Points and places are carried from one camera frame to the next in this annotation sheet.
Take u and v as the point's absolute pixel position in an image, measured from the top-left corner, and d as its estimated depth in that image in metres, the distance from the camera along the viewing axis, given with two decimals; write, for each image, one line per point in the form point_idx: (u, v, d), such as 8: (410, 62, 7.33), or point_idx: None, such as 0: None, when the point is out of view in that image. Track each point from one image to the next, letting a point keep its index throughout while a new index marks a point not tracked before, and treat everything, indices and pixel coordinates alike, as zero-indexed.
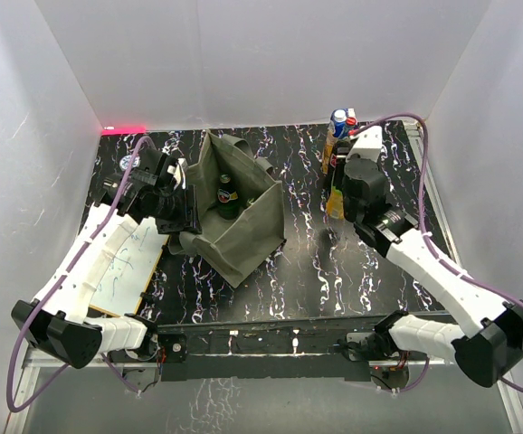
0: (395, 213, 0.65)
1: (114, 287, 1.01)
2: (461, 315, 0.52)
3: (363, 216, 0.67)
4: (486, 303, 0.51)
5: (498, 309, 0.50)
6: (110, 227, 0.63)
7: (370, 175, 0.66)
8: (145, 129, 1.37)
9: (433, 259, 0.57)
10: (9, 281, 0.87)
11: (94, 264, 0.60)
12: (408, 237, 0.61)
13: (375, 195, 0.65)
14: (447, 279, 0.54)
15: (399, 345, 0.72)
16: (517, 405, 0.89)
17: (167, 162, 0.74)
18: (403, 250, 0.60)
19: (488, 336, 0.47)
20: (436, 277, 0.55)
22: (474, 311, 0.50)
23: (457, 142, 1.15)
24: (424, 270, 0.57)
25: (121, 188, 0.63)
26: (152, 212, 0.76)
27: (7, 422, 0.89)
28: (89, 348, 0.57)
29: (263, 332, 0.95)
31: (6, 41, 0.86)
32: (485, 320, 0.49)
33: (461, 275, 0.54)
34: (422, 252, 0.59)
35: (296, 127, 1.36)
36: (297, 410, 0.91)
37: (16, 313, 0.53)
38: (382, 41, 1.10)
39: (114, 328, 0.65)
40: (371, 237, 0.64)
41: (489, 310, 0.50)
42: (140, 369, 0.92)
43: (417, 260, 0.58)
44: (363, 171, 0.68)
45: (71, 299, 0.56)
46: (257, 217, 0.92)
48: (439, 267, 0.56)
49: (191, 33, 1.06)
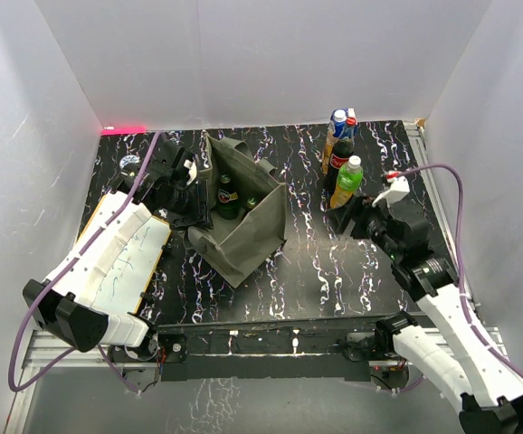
0: (437, 263, 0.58)
1: (114, 287, 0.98)
2: (478, 384, 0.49)
3: (401, 259, 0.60)
4: (507, 381, 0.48)
5: (518, 391, 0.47)
6: (125, 215, 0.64)
7: (415, 217, 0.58)
8: (145, 129, 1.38)
9: (465, 324, 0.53)
10: (9, 281, 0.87)
11: (106, 250, 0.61)
12: (444, 292, 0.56)
13: (416, 239, 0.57)
14: (474, 347, 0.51)
15: (397, 350, 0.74)
16: None
17: (185, 156, 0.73)
18: (436, 306, 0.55)
19: (501, 416, 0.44)
20: (463, 342, 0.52)
22: (492, 386, 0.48)
23: (457, 141, 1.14)
24: (453, 332, 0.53)
25: (139, 178, 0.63)
26: (166, 206, 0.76)
27: (8, 421, 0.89)
28: (94, 333, 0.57)
29: (263, 332, 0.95)
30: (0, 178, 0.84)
31: (7, 43, 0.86)
32: (501, 398, 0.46)
33: (489, 347, 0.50)
34: (456, 311, 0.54)
35: (296, 127, 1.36)
36: (297, 410, 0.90)
37: (27, 291, 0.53)
38: (382, 42, 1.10)
39: (118, 322, 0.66)
40: (407, 280, 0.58)
41: (508, 389, 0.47)
42: (140, 369, 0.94)
43: (448, 319, 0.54)
44: (407, 212, 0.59)
45: (80, 282, 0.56)
46: (259, 220, 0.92)
48: (469, 333, 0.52)
49: (192, 34, 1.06)
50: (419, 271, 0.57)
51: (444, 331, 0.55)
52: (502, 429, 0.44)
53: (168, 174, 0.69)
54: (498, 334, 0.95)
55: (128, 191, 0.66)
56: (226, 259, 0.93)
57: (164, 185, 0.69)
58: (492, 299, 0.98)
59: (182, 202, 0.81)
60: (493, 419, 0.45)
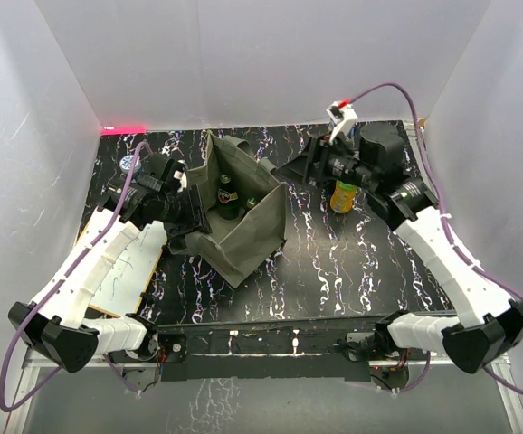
0: (414, 186, 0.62)
1: (114, 287, 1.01)
2: (463, 304, 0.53)
3: (376, 186, 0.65)
4: (491, 298, 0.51)
5: (503, 306, 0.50)
6: (111, 233, 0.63)
7: (387, 138, 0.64)
8: (145, 129, 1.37)
9: (448, 245, 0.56)
10: (9, 281, 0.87)
11: (92, 270, 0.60)
12: (424, 214, 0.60)
13: (390, 161, 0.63)
14: (459, 269, 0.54)
15: (397, 343, 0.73)
16: (517, 406, 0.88)
17: (174, 167, 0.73)
18: (416, 229, 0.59)
19: (489, 334, 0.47)
20: (446, 262, 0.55)
22: (479, 305, 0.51)
23: (457, 141, 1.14)
24: (436, 254, 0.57)
25: (124, 195, 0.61)
26: (157, 218, 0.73)
27: (8, 421, 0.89)
28: (83, 353, 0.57)
29: (263, 332, 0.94)
30: None
31: (7, 43, 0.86)
32: (488, 316, 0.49)
33: (473, 267, 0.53)
34: (438, 234, 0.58)
35: (296, 127, 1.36)
36: (297, 410, 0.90)
37: (14, 315, 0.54)
38: (382, 41, 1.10)
39: (111, 332, 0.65)
40: (384, 208, 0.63)
41: (492, 306, 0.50)
42: (140, 369, 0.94)
43: (429, 242, 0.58)
44: (380, 134, 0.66)
45: (66, 305, 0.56)
46: (258, 220, 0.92)
48: (451, 254, 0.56)
49: (191, 33, 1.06)
50: (396, 197, 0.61)
51: (427, 255, 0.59)
52: (489, 345, 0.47)
53: (157, 189, 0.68)
54: None
55: (115, 207, 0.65)
56: (226, 259, 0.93)
57: (152, 201, 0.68)
58: None
59: (174, 212, 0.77)
60: (482, 337, 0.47)
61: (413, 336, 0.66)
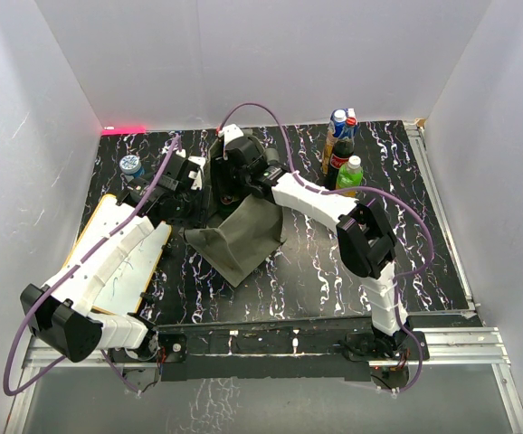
0: (278, 170, 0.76)
1: (114, 287, 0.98)
2: (329, 221, 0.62)
3: (250, 177, 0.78)
4: (342, 204, 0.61)
5: (350, 204, 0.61)
6: (128, 227, 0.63)
7: (242, 143, 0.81)
8: (145, 129, 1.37)
9: (301, 188, 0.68)
10: (9, 280, 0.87)
11: (107, 259, 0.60)
12: (282, 180, 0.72)
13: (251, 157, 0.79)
14: (314, 198, 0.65)
15: (389, 332, 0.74)
16: (518, 406, 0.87)
17: (189, 169, 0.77)
18: (279, 190, 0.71)
19: (342, 227, 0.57)
20: (303, 197, 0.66)
22: (333, 211, 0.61)
23: (457, 141, 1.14)
24: (296, 196, 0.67)
25: (147, 193, 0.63)
26: (174, 213, 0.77)
27: (7, 421, 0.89)
28: (87, 343, 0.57)
29: (263, 332, 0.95)
30: None
31: (8, 43, 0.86)
32: (341, 215, 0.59)
33: (321, 192, 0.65)
34: (293, 184, 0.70)
35: (296, 127, 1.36)
36: (297, 410, 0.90)
37: (26, 297, 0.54)
38: (381, 42, 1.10)
39: (115, 327, 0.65)
40: (259, 191, 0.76)
41: (343, 209, 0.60)
42: (140, 369, 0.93)
43: (289, 192, 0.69)
44: (239, 141, 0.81)
45: (79, 289, 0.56)
46: (257, 209, 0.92)
48: (304, 192, 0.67)
49: (191, 34, 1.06)
50: (263, 180, 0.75)
51: (295, 204, 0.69)
52: (348, 235, 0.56)
53: (174, 188, 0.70)
54: (498, 334, 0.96)
55: (135, 203, 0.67)
56: (228, 250, 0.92)
57: (168, 200, 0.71)
58: (492, 300, 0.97)
59: (187, 209, 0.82)
60: (342, 232, 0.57)
61: (376, 308, 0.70)
